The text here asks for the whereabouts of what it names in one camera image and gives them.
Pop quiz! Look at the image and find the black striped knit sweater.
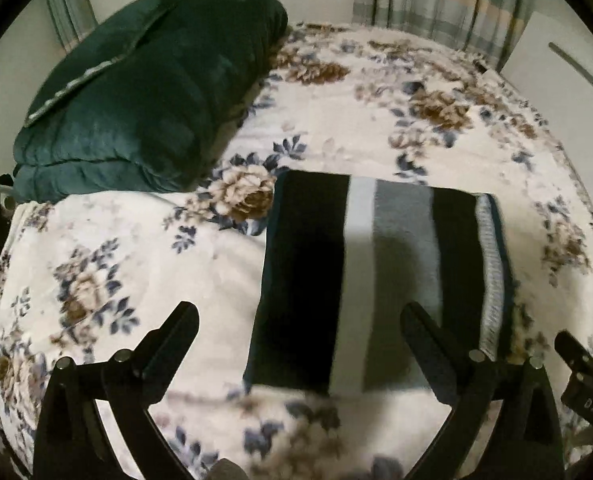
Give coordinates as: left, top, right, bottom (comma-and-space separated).
243, 170, 513, 396

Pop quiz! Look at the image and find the white floral bed blanket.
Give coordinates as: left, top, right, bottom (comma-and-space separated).
0, 25, 593, 479

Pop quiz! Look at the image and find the dark green folded quilt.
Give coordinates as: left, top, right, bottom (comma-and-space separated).
13, 0, 288, 203

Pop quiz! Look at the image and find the white board with grey strip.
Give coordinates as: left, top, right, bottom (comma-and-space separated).
501, 12, 593, 205

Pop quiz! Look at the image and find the striped green curtain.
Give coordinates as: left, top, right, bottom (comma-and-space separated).
353, 0, 534, 70

